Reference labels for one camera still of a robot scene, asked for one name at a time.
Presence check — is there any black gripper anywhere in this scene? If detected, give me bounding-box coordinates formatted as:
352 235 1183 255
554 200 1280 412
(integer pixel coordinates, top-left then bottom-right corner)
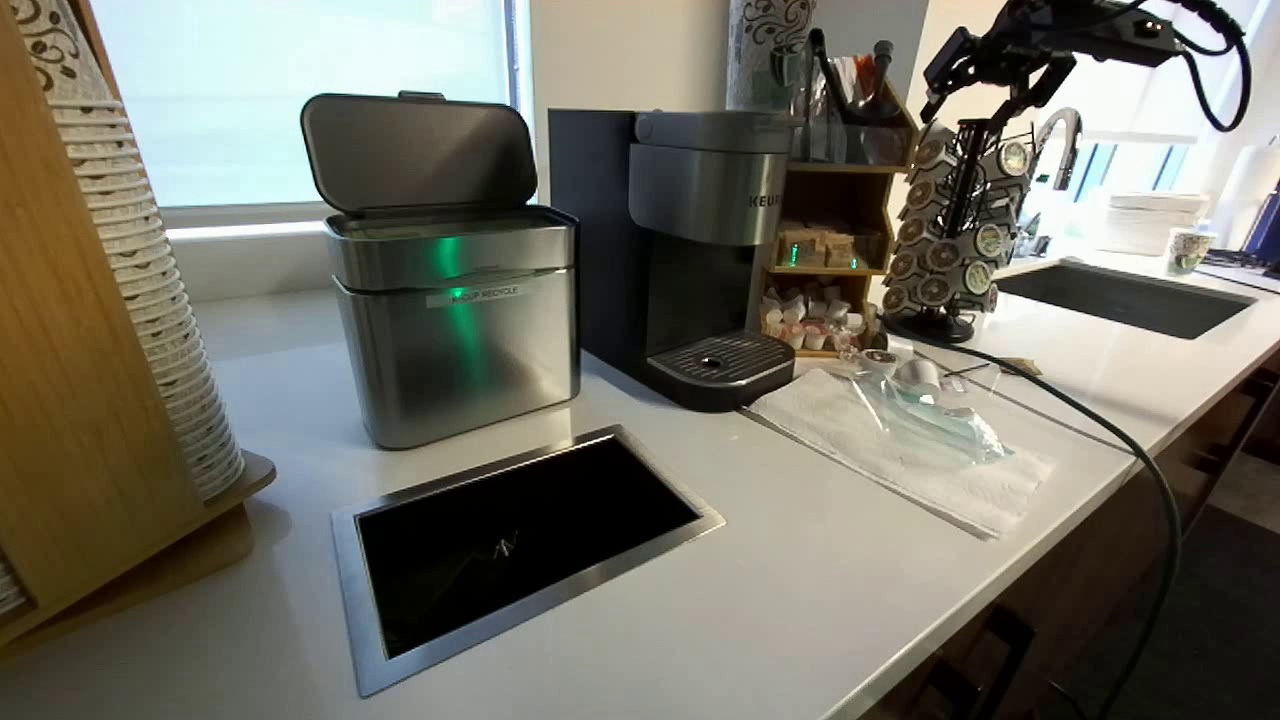
919 0 1181 127

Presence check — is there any wooden condiment rack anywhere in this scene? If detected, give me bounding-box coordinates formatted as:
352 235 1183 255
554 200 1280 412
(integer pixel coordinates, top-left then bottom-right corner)
758 84 916 362

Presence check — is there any coffee pod carousel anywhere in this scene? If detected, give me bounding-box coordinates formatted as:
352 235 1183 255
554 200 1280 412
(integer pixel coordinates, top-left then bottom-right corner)
881 120 1036 345

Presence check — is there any counter sink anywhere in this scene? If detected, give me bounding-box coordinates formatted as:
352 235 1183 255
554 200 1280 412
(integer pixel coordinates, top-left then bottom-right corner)
998 262 1253 342

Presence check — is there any black coffee machine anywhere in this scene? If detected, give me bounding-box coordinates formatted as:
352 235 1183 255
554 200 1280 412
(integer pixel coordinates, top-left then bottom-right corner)
547 109 795 412

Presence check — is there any clear plastic zip bag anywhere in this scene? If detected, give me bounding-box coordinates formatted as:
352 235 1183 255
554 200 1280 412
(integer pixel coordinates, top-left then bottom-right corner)
747 355 1122 539

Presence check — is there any steel trash bin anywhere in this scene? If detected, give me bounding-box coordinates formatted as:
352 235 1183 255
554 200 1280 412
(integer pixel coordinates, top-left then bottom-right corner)
299 92 576 450

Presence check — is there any stack of paper cups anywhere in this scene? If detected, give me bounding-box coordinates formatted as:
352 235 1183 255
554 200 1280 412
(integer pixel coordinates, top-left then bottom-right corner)
3 0 252 509

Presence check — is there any wooden cup dispenser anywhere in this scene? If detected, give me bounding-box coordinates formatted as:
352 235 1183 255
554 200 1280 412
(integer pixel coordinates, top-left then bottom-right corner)
0 12 275 658

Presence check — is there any green cable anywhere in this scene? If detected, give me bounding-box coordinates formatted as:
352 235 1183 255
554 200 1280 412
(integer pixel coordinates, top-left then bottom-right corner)
916 337 1193 720

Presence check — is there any countertop trash hole frame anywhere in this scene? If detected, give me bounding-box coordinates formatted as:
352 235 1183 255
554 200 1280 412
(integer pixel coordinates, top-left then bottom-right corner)
332 430 721 697

